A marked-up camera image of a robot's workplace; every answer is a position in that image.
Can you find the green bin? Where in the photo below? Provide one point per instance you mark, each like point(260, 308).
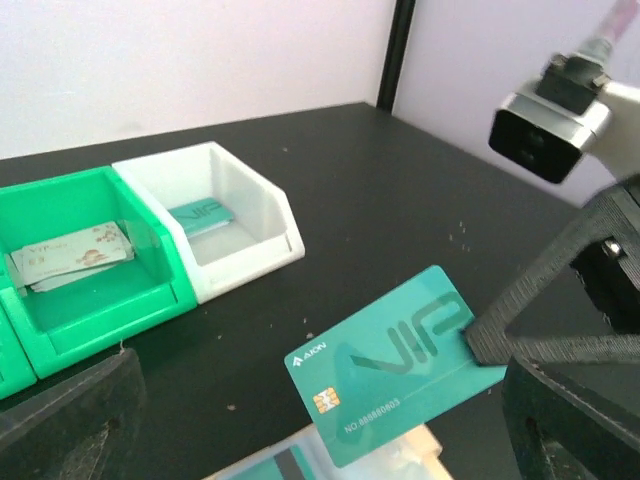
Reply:
point(68, 324)
point(17, 372)

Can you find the white card in bin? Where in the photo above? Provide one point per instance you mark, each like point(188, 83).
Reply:
point(57, 262)

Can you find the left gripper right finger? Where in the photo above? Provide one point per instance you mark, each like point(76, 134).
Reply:
point(560, 429)

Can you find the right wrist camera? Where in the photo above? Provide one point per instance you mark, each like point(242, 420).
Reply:
point(573, 127)

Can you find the black frame post right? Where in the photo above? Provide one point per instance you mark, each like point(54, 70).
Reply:
point(395, 52)

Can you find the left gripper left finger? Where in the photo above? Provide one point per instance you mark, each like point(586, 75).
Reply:
point(83, 427)

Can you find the teal VIP card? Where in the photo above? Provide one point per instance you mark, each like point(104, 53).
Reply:
point(289, 464)
point(398, 363)
point(202, 216)

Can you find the white bin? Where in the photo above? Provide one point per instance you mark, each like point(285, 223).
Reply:
point(230, 224)

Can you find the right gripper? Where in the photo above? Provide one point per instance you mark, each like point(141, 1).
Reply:
point(601, 244)

